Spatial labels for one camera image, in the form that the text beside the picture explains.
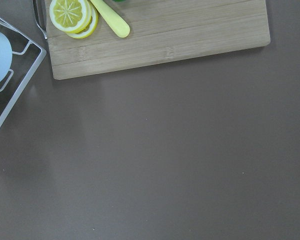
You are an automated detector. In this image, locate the yellow lemon slice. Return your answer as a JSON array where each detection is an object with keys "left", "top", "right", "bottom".
[
  {"left": 66, "top": 6, "right": 99, "bottom": 39},
  {"left": 49, "top": 0, "right": 92, "bottom": 33}
]

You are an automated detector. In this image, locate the bamboo cutting board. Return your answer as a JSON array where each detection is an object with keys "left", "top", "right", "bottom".
[{"left": 46, "top": 0, "right": 271, "bottom": 80}]

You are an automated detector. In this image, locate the white wire cup rack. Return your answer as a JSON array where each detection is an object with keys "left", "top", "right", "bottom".
[{"left": 0, "top": 17, "right": 47, "bottom": 127}]

